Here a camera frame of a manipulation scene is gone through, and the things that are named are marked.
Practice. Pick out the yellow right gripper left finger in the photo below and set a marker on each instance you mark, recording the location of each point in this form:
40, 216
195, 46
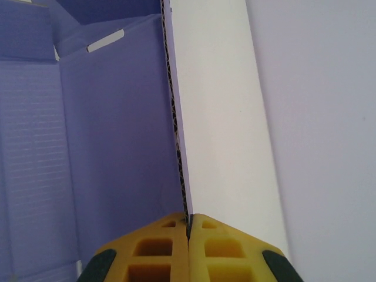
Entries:
152, 264

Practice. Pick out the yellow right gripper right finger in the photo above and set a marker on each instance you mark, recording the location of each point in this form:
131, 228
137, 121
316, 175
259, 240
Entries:
229, 264

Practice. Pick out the purple corrugated paper box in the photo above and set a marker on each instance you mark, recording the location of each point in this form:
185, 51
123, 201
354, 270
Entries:
111, 141

